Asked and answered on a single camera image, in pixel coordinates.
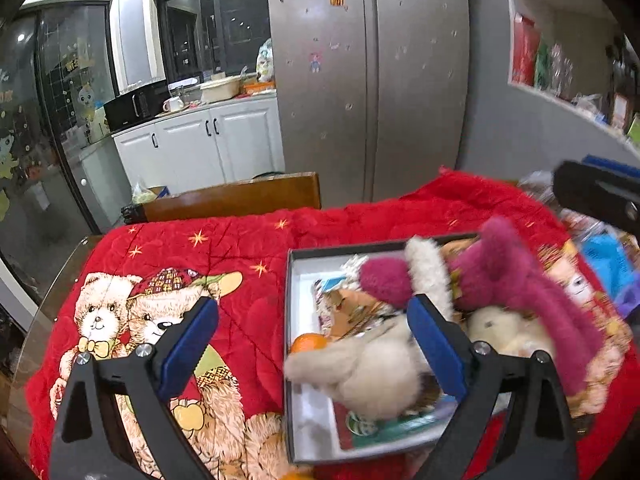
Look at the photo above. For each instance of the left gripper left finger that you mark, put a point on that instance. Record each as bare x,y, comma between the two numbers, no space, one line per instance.
89,439

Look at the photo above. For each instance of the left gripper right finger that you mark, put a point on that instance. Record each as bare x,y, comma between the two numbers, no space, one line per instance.
537,439

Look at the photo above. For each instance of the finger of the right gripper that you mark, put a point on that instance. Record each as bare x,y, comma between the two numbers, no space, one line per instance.
612,165
598,193

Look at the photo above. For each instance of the magenta plush bear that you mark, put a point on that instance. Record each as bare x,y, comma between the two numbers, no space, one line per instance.
497,269

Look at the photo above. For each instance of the cream fluffy plush toy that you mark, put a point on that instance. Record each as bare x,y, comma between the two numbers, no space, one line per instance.
380,374

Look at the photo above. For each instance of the orange mandarin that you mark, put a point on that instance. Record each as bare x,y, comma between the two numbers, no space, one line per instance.
309,342
299,474

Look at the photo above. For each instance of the brown paper bear box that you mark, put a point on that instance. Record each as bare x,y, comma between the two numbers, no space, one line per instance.
352,312

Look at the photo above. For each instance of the blue plastic bag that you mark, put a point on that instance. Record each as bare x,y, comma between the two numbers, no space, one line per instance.
607,258

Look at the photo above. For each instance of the cream plush puppy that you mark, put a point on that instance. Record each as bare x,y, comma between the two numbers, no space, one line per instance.
509,332

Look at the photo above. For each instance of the red bear print blanket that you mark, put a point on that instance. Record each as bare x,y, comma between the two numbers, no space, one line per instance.
140,279

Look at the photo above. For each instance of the red gift box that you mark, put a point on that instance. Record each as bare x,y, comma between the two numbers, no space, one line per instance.
526,39

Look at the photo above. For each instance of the black shallow tray box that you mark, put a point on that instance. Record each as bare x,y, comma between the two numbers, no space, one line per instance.
318,429

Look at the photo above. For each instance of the silver double door refrigerator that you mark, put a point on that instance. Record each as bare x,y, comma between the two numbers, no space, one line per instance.
371,93

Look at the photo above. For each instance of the wooden chair back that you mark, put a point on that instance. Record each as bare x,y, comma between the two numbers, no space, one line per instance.
262,195

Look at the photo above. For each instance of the white kitchen cabinet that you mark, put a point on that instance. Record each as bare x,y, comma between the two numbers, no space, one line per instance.
208,145

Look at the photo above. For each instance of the black microwave oven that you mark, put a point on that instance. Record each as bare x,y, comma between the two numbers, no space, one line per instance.
136,106

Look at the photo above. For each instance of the white mug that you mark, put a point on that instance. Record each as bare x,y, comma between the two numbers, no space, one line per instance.
173,105

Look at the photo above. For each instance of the white wall shelf unit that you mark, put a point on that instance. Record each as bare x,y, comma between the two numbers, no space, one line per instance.
585,66

